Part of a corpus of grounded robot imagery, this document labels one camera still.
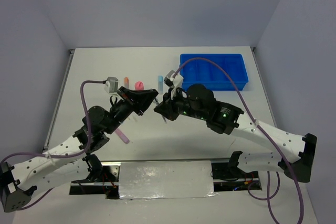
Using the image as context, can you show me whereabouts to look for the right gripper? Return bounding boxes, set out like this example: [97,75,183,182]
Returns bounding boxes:
[154,85,207,119]

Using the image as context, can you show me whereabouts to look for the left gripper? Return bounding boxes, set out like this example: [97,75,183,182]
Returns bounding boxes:
[106,87,160,135]

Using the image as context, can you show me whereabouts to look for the purple clear pen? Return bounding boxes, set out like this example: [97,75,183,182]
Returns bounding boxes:
[154,98,167,124]

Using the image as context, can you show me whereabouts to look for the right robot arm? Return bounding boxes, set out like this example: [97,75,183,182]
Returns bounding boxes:
[154,84,317,183]

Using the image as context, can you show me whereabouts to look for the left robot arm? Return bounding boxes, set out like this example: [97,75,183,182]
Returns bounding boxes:
[1,87,158,212]

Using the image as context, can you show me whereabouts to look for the pink lid clip jar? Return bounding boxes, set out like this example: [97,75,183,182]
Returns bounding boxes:
[134,81,144,91]

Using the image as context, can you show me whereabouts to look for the orange capped marker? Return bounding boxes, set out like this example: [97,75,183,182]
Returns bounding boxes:
[124,77,129,89]

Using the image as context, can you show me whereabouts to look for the blue plastic compartment tray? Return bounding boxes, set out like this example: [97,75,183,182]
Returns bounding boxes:
[180,54,248,91]

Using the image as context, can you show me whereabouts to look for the light blue eraser stick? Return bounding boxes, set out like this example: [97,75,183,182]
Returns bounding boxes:
[157,76,164,94]

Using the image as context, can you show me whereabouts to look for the pink purple highlighter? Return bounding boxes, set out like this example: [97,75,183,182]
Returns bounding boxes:
[115,128,130,144]

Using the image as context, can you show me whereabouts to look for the silver foil tape sheet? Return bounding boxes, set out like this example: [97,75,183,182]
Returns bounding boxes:
[119,161,215,199]

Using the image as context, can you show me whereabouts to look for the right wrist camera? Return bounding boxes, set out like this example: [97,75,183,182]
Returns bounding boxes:
[164,70,184,100]

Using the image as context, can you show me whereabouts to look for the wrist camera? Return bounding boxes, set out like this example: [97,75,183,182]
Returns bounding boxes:
[104,77,119,95]
[164,70,184,100]

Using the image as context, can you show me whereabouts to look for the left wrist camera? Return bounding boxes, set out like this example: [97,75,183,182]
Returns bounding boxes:
[104,77,119,95]

